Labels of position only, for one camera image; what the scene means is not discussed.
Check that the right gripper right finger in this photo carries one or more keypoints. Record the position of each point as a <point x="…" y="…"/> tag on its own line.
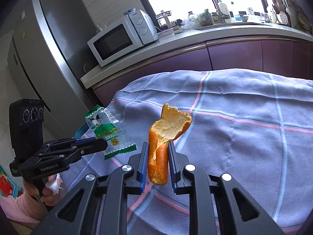
<point x="189" y="180"/>

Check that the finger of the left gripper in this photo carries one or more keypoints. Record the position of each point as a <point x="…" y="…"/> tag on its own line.
<point x="89" y="146"/>

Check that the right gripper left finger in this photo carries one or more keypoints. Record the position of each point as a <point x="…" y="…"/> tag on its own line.
<point x="129" y="179"/>

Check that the green snack wrapper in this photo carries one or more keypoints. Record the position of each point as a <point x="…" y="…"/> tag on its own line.
<point x="106" y="126"/>

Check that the orange peel piece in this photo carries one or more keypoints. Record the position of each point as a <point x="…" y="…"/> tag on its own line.
<point x="172" y="125"/>

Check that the pink sleeve forearm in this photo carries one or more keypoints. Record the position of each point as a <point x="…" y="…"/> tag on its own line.
<point x="23" y="210"/>

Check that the teal trash bin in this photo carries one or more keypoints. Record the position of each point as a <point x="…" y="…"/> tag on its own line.
<point x="81" y="131"/>

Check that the white kitchen countertop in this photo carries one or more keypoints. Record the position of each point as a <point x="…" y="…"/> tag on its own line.
<point x="189" y="39"/>

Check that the purple kitchen base cabinets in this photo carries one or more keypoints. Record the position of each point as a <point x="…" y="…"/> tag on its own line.
<point x="291" y="58"/>

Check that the left hand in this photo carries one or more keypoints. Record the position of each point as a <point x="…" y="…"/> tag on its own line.
<point x="47" y="195"/>

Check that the checked purple tablecloth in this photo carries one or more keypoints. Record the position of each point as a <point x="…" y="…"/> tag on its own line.
<point x="255" y="126"/>

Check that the silver refrigerator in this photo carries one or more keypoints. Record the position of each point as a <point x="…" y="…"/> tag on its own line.
<point x="47" y="58"/>

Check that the white microwave oven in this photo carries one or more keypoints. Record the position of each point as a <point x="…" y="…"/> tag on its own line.
<point x="129" y="33"/>

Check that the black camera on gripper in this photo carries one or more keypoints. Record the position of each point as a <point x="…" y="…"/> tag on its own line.
<point x="25" y="120"/>

